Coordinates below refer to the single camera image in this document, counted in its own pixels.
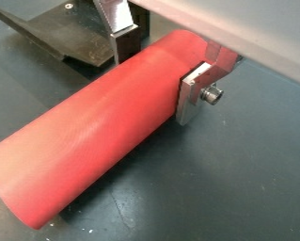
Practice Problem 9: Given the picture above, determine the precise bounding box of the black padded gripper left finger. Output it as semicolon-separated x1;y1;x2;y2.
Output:
93;0;140;64

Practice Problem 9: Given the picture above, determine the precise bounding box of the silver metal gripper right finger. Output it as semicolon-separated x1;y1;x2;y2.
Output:
176;40;240;125

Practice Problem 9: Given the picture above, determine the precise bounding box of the red oval cylinder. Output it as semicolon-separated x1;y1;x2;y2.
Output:
0;30;205;229

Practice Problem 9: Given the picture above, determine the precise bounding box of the black cradle fixture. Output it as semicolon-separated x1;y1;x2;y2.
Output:
0;0;149;68

